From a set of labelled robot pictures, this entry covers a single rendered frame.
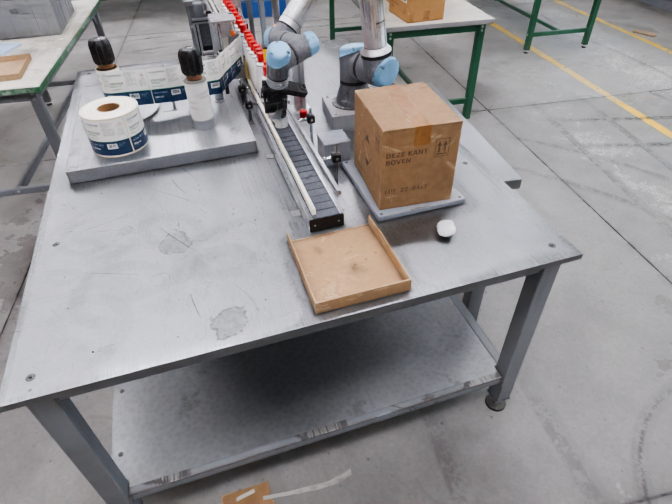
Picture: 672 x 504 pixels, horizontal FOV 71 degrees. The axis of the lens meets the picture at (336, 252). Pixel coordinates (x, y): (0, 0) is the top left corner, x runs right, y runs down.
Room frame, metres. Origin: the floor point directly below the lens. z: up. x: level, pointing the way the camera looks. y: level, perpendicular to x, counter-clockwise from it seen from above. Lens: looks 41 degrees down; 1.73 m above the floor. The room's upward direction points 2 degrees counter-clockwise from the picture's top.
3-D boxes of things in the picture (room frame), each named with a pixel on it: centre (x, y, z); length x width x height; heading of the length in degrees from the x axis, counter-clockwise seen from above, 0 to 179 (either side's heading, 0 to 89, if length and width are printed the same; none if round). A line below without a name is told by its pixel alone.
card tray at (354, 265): (0.98, -0.03, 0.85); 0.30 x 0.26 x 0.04; 17
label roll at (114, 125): (1.64, 0.80, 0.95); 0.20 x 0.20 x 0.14
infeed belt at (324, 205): (1.93, 0.27, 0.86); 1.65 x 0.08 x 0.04; 17
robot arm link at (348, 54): (1.93, -0.10, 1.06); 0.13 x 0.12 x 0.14; 39
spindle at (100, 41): (1.92, 0.89, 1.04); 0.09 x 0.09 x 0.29
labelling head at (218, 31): (2.31, 0.48, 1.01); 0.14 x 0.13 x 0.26; 17
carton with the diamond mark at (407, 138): (1.38, -0.22, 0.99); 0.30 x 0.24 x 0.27; 12
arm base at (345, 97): (1.93, -0.09, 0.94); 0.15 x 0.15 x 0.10
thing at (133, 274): (1.78, 0.32, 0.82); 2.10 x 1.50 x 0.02; 17
